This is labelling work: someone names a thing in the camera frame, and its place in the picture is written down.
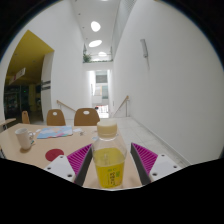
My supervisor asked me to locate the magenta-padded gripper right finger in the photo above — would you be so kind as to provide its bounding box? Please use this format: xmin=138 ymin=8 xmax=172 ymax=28
xmin=129 ymin=142 xmax=184 ymax=186

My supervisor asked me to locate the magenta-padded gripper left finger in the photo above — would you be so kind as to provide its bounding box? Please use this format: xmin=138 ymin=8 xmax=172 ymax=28
xmin=43 ymin=143 xmax=95 ymax=187

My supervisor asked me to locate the clear bottle with yellow drink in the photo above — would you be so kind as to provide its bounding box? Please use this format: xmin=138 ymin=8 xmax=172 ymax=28
xmin=91 ymin=119 xmax=128 ymax=190

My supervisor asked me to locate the flat round red coaster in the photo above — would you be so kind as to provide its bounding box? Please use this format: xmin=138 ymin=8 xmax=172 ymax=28
xmin=44 ymin=148 xmax=65 ymax=163

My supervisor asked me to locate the pastel printed flat mat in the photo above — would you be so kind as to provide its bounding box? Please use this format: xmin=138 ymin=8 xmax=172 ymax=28
xmin=36 ymin=125 xmax=74 ymax=140

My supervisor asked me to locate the wooden chair with round hole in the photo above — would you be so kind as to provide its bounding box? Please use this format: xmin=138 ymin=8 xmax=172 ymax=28
xmin=73 ymin=107 xmax=101 ymax=127
xmin=46 ymin=108 xmax=67 ymax=127

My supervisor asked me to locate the white ceramic mug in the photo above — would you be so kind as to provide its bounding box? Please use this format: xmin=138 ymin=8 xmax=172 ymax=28
xmin=14 ymin=127 xmax=36 ymax=151

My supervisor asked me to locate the wooden stair handrail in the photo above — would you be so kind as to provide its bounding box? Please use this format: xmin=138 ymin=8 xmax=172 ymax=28
xmin=55 ymin=99 xmax=77 ymax=114
xmin=113 ymin=95 xmax=130 ymax=118

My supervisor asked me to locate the small wooden chair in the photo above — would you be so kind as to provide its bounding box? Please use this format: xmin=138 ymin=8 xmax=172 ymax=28
xmin=21 ymin=110 xmax=31 ymax=125

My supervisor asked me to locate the small wooden side table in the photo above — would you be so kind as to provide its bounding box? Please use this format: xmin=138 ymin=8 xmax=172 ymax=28
xmin=0 ymin=117 xmax=17 ymax=128

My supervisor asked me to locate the white hanging sign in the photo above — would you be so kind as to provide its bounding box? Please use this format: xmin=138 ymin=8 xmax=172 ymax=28
xmin=8 ymin=67 xmax=27 ymax=85

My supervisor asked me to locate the green balcony plant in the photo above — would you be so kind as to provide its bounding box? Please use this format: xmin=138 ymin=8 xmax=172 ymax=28
xmin=82 ymin=51 xmax=93 ymax=64

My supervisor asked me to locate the group of oval ceiling lights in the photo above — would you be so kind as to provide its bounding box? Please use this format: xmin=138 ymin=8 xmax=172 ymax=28
xmin=87 ymin=20 xmax=108 ymax=58

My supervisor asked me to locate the grey wall lamp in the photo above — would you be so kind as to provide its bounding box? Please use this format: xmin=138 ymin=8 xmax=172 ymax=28
xmin=139 ymin=38 xmax=149 ymax=59

